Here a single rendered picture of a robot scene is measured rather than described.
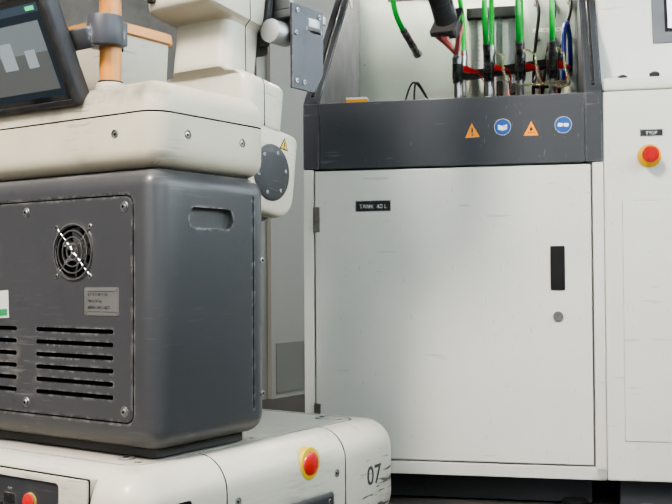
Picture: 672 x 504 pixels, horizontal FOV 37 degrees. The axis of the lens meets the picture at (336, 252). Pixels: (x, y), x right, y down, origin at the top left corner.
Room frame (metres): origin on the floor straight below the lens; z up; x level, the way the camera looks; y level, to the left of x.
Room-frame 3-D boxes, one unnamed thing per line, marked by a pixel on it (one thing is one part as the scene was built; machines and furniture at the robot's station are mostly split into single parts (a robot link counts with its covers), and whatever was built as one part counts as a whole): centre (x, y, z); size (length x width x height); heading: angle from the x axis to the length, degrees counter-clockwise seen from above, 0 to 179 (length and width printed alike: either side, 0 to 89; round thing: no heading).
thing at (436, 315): (2.37, -0.26, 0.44); 0.65 x 0.02 x 0.68; 78
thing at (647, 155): (2.25, -0.70, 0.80); 0.05 x 0.04 x 0.05; 78
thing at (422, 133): (2.38, -0.27, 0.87); 0.62 x 0.04 x 0.16; 78
